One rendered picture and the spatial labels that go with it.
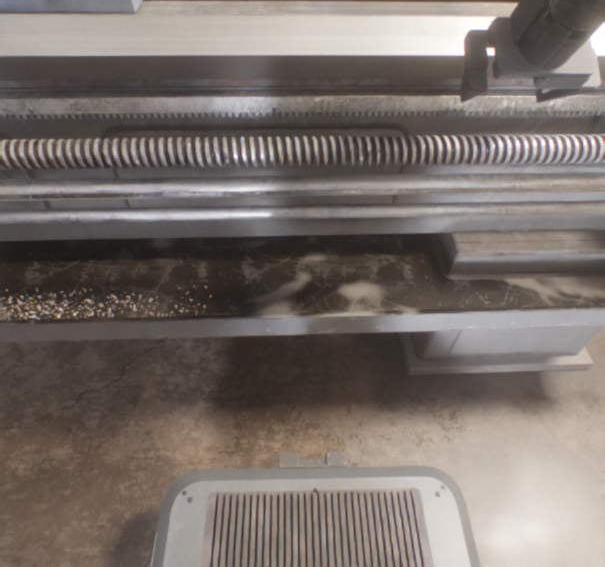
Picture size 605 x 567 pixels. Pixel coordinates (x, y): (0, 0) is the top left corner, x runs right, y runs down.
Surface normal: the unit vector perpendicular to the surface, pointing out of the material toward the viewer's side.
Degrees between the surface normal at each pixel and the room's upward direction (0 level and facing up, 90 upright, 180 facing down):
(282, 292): 0
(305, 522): 0
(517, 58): 30
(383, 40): 36
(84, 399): 0
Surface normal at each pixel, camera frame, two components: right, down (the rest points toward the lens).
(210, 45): 0.04, -0.08
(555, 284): 0.02, -0.65
